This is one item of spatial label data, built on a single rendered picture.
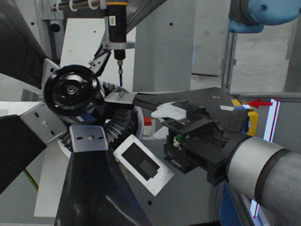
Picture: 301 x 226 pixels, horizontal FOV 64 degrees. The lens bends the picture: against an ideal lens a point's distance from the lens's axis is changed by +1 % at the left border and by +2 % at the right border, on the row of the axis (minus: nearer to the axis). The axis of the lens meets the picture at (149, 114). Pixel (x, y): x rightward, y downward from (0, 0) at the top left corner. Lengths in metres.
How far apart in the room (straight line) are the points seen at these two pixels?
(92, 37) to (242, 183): 0.76
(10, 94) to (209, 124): 0.63
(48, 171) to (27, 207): 1.12
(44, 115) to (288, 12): 0.50
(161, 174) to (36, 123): 0.31
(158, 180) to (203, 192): 1.02
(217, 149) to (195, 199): 1.31
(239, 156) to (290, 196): 0.07
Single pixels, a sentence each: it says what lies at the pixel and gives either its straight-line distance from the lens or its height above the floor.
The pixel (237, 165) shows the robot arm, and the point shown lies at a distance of 0.31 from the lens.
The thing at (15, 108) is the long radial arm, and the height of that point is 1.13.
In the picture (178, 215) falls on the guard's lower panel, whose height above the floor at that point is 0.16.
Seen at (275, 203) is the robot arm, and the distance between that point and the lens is 0.30.
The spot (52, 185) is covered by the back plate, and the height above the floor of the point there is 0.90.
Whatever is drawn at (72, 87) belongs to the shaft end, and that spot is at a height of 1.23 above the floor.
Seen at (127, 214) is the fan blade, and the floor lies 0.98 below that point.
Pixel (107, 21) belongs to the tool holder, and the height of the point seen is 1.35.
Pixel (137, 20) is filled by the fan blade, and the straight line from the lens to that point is 0.61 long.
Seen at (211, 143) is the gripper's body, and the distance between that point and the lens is 0.36.
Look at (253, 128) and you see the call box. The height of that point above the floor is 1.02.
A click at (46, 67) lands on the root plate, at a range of 0.63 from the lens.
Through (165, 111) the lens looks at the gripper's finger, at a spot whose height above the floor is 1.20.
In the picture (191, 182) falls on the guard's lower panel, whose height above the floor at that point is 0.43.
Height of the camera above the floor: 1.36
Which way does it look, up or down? 21 degrees down
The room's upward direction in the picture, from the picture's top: straight up
